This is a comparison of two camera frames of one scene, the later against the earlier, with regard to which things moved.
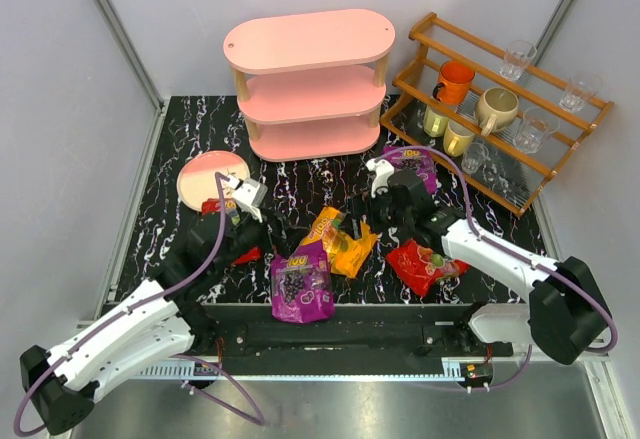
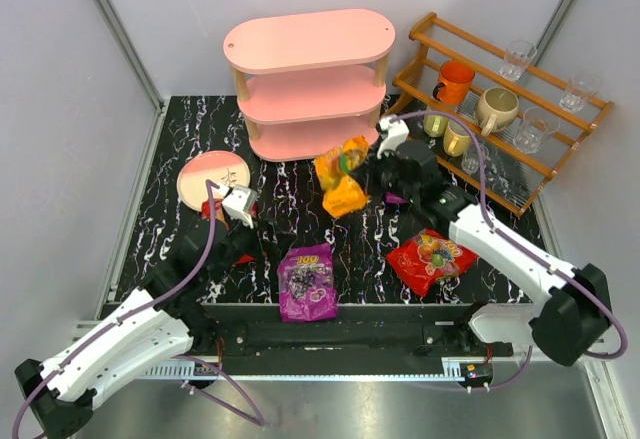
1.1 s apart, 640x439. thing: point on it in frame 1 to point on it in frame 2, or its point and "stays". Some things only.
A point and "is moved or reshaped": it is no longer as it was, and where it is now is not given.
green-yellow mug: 434,124 stays
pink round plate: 197,180 stays
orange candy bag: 346,253 to 343,194
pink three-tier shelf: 311,85 stays
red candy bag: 213,206 stays
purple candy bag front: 301,284 is moved or reshaped
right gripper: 370,207 to 379,175
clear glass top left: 516,59 stays
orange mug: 455,80 stays
